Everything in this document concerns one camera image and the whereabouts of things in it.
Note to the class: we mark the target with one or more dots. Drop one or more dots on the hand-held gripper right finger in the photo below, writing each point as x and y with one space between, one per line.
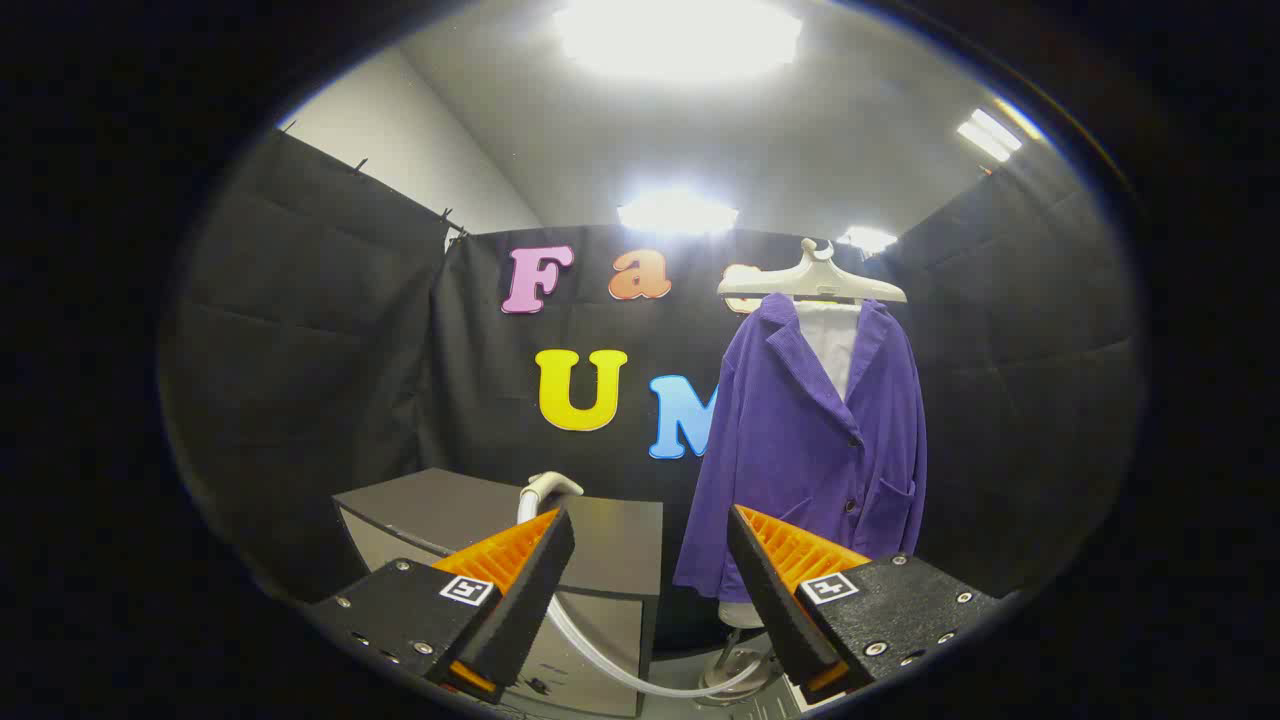
770 600

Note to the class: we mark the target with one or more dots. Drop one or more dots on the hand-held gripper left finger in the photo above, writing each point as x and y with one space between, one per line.
530 590

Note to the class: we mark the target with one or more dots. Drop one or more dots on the purple jacket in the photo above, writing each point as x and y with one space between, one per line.
790 450

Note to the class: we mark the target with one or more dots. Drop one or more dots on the white shirt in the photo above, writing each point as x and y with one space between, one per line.
832 335

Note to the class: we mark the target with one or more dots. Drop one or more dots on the white clothes hanger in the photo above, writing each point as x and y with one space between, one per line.
812 278

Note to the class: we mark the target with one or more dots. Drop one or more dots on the metal stand base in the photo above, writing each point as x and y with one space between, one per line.
735 672

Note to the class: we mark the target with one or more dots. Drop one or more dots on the grey cabinet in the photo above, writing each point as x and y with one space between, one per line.
610 540

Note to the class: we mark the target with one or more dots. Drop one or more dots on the black backdrop cloth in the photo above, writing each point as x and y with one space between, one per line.
330 350

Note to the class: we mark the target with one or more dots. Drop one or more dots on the rectangular ceiling light panel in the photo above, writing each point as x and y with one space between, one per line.
989 135

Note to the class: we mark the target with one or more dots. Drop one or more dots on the large round ceiling light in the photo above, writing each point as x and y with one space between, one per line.
680 35

